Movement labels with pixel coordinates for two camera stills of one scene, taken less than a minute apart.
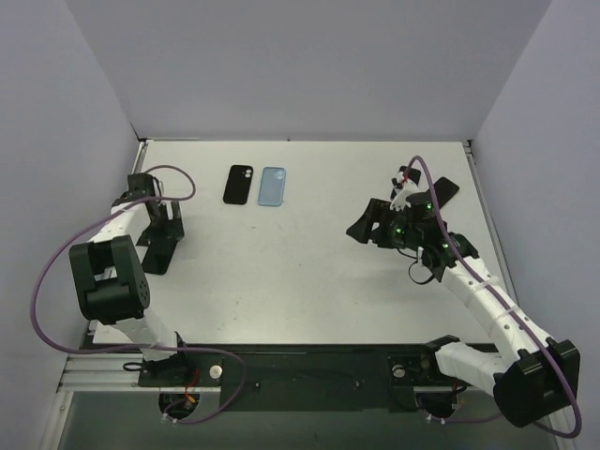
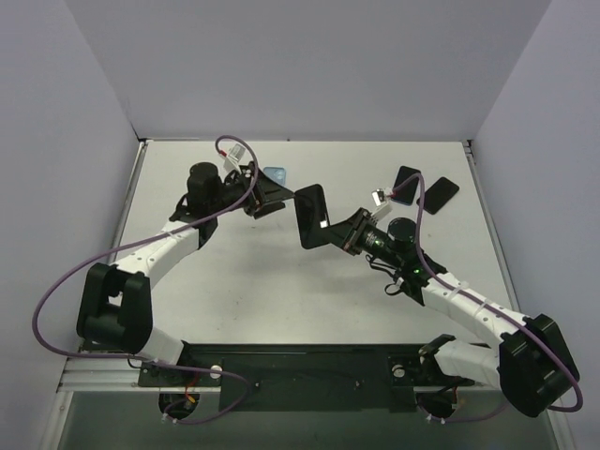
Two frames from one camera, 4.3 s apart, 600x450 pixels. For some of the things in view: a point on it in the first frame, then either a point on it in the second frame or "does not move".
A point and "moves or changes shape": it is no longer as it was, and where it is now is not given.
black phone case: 158,255 moves or changes shape
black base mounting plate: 307,377 does not move
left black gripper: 162,230 to 255,190
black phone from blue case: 445,190 does not move
